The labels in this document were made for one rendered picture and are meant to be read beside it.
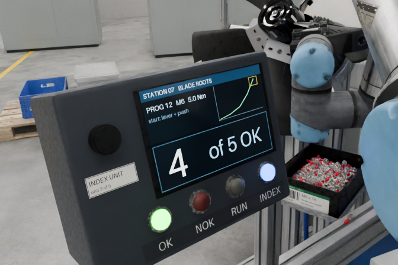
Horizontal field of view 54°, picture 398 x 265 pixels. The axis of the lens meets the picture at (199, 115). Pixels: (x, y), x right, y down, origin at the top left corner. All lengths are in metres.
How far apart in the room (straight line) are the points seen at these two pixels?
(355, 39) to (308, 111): 0.23
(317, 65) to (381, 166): 0.41
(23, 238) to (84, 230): 2.08
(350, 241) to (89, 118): 0.63
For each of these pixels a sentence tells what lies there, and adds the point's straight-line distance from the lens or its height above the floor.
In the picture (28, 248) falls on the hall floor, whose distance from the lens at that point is 2.37.
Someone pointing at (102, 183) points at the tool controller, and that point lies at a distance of 0.38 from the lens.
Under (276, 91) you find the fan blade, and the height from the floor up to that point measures 1.02.
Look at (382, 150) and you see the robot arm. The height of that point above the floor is 1.22.
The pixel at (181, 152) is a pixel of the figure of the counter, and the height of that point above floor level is 1.17.
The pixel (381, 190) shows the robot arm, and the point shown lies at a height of 1.18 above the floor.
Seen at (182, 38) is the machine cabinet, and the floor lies 0.30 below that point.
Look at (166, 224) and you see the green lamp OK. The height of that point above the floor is 1.11.
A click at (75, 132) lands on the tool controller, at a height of 1.22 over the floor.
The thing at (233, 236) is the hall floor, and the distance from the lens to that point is 2.19.
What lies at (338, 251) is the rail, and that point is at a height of 0.83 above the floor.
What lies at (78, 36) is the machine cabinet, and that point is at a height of 0.22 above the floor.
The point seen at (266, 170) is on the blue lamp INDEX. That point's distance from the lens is 0.48.
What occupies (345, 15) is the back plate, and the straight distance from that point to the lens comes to 1.46.
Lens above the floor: 1.35
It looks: 21 degrees down
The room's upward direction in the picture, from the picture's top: 3 degrees counter-clockwise
